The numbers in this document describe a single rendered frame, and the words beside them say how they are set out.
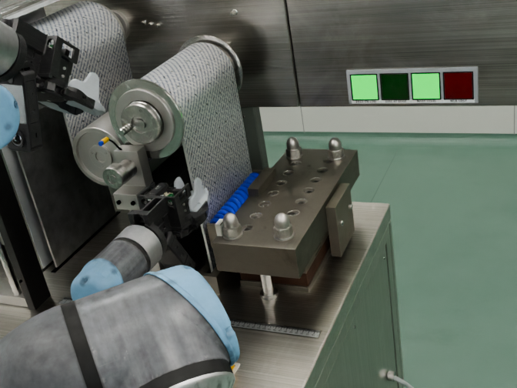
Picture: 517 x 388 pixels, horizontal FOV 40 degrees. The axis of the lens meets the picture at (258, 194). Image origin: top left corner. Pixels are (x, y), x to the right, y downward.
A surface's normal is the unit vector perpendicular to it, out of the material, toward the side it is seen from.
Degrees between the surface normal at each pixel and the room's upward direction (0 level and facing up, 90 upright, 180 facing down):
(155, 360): 37
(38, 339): 26
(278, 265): 90
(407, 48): 90
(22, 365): 51
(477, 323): 0
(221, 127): 90
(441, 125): 90
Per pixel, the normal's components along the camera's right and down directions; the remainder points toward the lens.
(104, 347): 0.20, -0.29
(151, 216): 0.91, 0.04
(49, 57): -0.39, -0.20
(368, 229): -0.15, -0.88
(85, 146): -0.37, 0.48
